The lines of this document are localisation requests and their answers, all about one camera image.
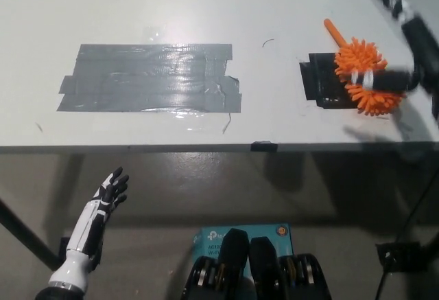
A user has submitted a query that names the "black diagonal table leg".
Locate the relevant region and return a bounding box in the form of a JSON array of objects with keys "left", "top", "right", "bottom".
[{"left": 0, "top": 198, "right": 62, "bottom": 273}]

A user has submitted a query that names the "black floor bracket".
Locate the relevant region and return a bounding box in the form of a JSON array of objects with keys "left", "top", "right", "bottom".
[{"left": 375, "top": 241, "right": 432, "bottom": 274}]

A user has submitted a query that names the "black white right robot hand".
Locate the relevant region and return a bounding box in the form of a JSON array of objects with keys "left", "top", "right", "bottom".
[{"left": 349, "top": 0, "right": 439, "bottom": 122}]

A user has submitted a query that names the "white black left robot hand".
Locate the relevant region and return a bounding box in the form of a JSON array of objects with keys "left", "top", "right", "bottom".
[{"left": 64, "top": 166, "right": 130, "bottom": 273}]

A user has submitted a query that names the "orange microfibre duster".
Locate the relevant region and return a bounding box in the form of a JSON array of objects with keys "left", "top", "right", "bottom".
[{"left": 323, "top": 17, "right": 407, "bottom": 116}]

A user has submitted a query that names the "teal router cardboard box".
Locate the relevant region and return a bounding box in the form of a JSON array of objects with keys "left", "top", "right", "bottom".
[{"left": 192, "top": 223, "right": 294, "bottom": 279}]

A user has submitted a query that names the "grey duct tape patch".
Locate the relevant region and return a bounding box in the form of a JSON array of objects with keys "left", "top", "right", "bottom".
[{"left": 56, "top": 43, "right": 243, "bottom": 114}]

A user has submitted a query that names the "black tape marked square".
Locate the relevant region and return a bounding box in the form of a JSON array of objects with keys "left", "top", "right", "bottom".
[{"left": 298, "top": 52, "right": 357, "bottom": 111}]

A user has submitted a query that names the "thin black cable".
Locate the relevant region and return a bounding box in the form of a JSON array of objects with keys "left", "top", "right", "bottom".
[{"left": 374, "top": 164, "right": 439, "bottom": 300}]

